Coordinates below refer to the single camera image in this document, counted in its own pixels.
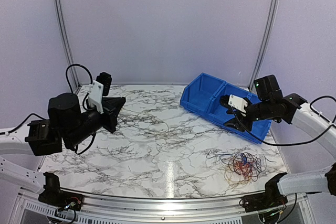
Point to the right aluminium corner post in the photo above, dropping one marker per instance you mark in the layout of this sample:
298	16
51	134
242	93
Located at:
272	12

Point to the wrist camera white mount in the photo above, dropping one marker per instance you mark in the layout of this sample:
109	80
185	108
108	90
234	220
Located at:
237	103
97	90

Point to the aluminium front rail frame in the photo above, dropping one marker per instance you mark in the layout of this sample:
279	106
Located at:
113	209

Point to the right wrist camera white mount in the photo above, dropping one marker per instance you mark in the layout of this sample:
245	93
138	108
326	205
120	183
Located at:
237	103

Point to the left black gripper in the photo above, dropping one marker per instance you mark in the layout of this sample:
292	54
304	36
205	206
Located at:
113	105

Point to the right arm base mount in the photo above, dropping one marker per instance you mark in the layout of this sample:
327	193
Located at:
261	201

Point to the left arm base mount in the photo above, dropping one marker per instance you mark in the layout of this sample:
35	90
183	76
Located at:
63	200

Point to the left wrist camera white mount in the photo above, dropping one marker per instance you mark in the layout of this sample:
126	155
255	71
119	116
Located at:
97	90

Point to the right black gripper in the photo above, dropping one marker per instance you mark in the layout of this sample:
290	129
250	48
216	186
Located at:
248	125

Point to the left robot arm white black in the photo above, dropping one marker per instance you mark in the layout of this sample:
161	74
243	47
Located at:
36	138

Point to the left aluminium corner post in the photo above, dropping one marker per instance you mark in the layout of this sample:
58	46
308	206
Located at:
72	73

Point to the aluminium corner post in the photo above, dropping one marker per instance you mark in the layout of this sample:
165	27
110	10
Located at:
72	73
272	12

